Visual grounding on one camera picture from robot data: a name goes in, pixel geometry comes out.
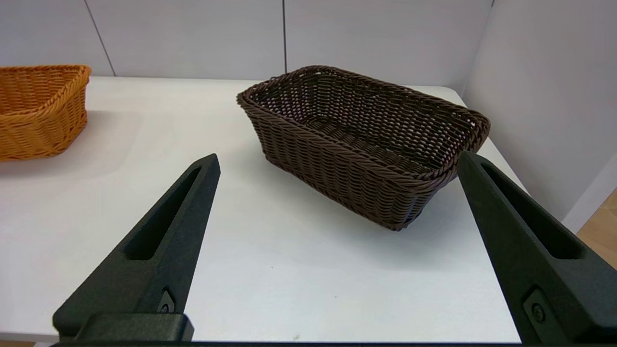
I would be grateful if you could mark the dark brown woven basket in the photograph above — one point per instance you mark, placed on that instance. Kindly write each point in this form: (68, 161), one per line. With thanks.
(337, 168)

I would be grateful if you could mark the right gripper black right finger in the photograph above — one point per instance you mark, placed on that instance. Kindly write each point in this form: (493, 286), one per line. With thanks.
(569, 289)

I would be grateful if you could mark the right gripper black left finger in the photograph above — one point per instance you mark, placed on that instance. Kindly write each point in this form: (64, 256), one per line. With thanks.
(159, 270)

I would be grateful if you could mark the orange woven basket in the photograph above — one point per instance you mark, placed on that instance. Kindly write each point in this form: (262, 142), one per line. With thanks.
(33, 129)

